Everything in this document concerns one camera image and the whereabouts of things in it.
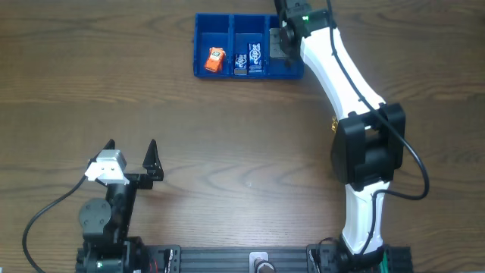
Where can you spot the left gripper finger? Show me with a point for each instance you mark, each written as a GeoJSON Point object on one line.
{"type": "Point", "coordinates": [153, 163]}
{"type": "Point", "coordinates": [110, 145]}

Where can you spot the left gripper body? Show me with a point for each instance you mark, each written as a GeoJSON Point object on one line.
{"type": "Point", "coordinates": [138, 181]}

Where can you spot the orange candy box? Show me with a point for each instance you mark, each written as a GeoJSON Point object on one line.
{"type": "Point", "coordinates": [214, 60]}

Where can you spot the blue candy pack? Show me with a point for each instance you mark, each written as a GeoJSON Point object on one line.
{"type": "Point", "coordinates": [255, 55]}
{"type": "Point", "coordinates": [240, 62]}

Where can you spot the gold candy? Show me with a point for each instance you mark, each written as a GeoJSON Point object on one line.
{"type": "Point", "coordinates": [334, 124]}

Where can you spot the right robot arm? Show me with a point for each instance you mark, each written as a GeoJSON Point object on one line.
{"type": "Point", "coordinates": [333, 64]}

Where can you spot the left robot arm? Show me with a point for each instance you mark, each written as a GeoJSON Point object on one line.
{"type": "Point", "coordinates": [94, 216]}

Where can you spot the blue tray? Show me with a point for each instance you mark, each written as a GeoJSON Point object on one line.
{"type": "Point", "coordinates": [248, 28]}

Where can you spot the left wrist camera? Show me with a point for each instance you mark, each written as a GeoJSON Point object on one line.
{"type": "Point", "coordinates": [108, 167]}

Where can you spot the mounting rail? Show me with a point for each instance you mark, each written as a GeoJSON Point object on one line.
{"type": "Point", "coordinates": [219, 259]}

